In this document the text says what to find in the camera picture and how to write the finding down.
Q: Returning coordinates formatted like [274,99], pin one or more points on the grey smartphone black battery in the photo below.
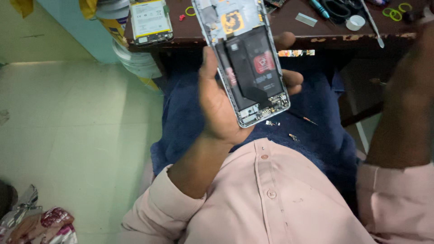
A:
[249,64]

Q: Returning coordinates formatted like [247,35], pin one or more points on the person's left hand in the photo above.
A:
[213,108]

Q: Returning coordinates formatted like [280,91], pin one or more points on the yellow rubber band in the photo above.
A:
[186,12]

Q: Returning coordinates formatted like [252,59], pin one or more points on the yellow spray can grey cap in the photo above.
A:
[112,20]

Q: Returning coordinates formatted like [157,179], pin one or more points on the small gold phone part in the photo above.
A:
[293,137]

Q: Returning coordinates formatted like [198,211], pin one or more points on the colourful sticker strip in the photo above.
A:
[296,53]

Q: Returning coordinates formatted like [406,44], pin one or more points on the white plastic bucket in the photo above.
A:
[137,62]

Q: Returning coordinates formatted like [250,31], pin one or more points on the person's right hand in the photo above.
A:
[420,23]

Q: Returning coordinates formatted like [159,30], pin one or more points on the black scissors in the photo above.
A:
[337,10]

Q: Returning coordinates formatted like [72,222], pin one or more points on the small white phone part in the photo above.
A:
[272,123]

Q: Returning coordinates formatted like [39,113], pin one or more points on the dark brown wooden table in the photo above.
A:
[325,35]

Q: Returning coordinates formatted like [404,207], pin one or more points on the small circuit board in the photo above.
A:
[275,2]

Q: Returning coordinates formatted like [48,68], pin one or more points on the white tape roll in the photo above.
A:
[355,23]

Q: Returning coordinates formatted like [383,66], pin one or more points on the pink button shirt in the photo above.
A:
[271,203]

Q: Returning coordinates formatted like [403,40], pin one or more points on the yellow cloth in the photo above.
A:
[23,6]

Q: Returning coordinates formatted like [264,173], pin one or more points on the metal spudger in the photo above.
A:
[373,23]

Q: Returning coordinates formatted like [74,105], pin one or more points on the opened smartphone white yellow battery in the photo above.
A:
[151,20]

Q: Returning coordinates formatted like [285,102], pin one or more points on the heap of foil wrappers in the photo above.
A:
[37,223]

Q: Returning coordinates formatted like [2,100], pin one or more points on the thin tool with red tip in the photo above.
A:
[307,119]

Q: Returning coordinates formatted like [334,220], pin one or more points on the green rubber band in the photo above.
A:
[391,15]
[384,12]
[400,7]

